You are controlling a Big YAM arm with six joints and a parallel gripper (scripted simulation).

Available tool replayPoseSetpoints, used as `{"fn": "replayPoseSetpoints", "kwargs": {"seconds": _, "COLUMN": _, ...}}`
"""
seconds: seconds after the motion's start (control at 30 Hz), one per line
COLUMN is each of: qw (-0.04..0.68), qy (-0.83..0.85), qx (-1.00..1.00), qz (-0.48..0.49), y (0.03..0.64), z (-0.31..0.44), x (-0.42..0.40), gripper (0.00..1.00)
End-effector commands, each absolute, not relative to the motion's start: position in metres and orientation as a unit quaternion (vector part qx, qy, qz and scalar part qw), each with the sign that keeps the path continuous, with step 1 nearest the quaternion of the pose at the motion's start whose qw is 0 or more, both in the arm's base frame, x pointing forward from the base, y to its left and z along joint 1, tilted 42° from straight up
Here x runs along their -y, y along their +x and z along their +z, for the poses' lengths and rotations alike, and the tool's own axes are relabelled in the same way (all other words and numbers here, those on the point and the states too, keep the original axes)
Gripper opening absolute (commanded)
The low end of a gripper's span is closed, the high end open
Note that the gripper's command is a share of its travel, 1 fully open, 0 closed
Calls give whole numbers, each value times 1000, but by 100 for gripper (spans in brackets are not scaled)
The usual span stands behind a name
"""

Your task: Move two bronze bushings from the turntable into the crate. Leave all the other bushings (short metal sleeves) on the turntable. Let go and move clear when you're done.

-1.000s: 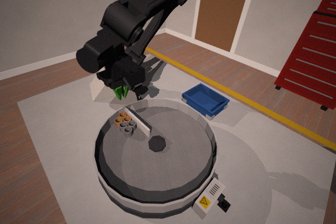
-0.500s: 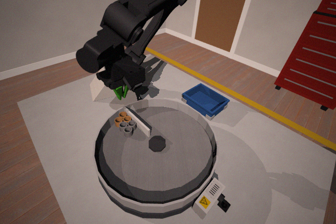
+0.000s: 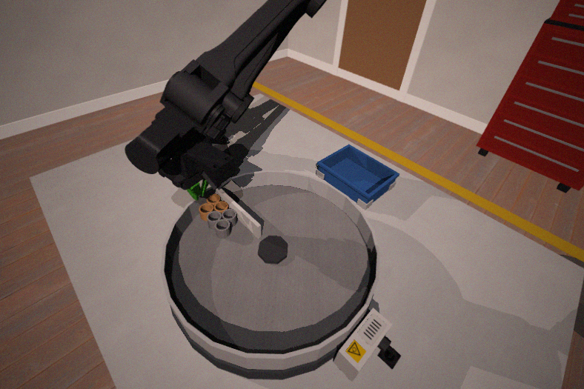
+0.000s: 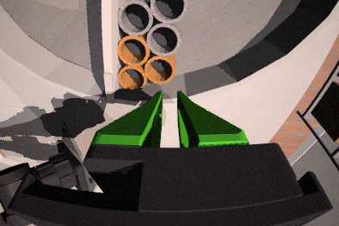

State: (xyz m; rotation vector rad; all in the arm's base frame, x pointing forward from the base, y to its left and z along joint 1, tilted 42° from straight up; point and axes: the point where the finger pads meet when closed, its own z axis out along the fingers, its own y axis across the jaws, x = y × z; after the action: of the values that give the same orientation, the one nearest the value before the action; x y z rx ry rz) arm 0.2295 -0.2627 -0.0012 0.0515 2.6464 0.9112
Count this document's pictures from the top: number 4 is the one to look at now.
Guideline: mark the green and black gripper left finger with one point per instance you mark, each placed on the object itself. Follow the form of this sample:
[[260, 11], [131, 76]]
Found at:
[[142, 126]]

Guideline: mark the bronze bushing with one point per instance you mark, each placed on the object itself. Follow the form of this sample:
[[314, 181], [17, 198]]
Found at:
[[131, 83], [160, 76], [129, 57]]

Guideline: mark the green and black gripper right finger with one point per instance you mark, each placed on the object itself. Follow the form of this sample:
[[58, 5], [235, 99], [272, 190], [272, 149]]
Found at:
[[198, 127]]

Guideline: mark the grey metal bushing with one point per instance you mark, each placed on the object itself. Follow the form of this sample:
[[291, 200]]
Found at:
[[125, 23], [162, 50], [169, 19]]

